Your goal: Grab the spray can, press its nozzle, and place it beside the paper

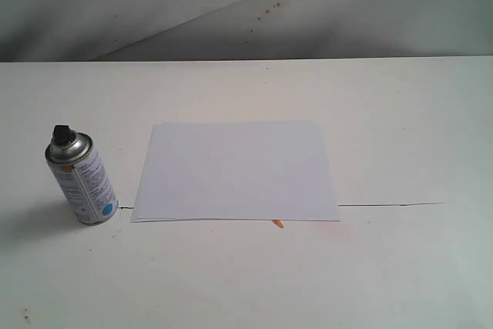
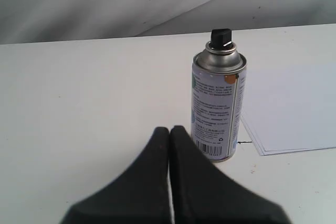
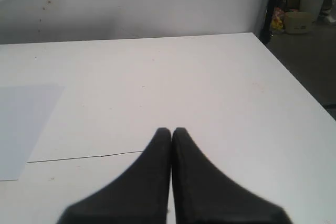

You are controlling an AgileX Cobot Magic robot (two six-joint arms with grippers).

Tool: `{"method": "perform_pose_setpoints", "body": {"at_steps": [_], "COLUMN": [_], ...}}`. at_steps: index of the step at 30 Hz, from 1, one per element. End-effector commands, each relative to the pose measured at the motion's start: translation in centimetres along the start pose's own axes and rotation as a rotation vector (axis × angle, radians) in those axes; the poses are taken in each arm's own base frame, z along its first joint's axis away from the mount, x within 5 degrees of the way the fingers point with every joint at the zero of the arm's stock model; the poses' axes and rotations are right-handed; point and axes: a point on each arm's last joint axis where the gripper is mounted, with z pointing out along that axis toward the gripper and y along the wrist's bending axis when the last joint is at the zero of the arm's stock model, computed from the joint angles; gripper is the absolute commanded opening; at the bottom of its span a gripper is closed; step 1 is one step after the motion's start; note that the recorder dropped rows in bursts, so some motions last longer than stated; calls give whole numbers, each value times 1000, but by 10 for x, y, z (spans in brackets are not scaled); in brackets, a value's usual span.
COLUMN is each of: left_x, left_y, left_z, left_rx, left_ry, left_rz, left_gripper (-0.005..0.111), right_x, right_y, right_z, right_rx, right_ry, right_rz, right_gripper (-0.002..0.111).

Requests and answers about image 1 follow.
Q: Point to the white backdrop sheet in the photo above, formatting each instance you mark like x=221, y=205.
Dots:
x=177, y=30

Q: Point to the white paper sheet stack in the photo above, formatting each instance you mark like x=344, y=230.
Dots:
x=236, y=171

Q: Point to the white spray paint can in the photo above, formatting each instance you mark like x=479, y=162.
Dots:
x=79, y=170

